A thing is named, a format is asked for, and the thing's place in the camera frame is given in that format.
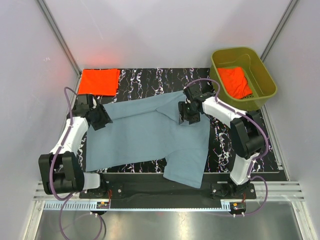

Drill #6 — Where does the right orange connector box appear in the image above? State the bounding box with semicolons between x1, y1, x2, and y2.
230;202;247;211

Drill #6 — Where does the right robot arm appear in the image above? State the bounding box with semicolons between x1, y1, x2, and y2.
178;84;269;199

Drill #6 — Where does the black marbled table mat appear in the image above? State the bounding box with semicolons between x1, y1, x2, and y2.
53;67;282;175

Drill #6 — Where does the folded orange t-shirt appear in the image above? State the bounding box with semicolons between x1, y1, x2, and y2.
78;69;120;97

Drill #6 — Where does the left aluminium corner post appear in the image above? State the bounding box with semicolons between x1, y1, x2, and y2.
35;0;82;78

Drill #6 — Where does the orange t-shirt in bin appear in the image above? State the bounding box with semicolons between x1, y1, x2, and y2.
217;67;253;100

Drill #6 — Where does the aluminium frame rail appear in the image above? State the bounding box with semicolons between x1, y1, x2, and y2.
33;181;307;213

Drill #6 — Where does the orange connector box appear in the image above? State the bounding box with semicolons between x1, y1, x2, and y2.
230;202;247;211
96;201;110;209

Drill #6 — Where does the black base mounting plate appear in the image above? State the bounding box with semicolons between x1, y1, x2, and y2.
80;173;257;210

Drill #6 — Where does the left orange connector box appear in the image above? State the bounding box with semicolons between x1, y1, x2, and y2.
96;201;110;209

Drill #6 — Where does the olive green plastic bin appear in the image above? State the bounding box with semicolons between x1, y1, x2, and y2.
209;47;278;112

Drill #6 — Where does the aluminium corner post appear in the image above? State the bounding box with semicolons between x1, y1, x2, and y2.
260;0;300;62
35;0;82;78

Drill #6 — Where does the grey-blue t-shirt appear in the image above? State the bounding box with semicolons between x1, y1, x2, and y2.
85;91;210;189

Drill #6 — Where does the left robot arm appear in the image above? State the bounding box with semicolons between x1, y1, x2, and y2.
38;94;113;198

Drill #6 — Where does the right aluminium corner post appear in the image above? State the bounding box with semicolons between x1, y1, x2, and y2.
260;0;300;62

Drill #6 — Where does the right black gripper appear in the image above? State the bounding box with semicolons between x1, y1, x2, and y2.
178;101;201;125

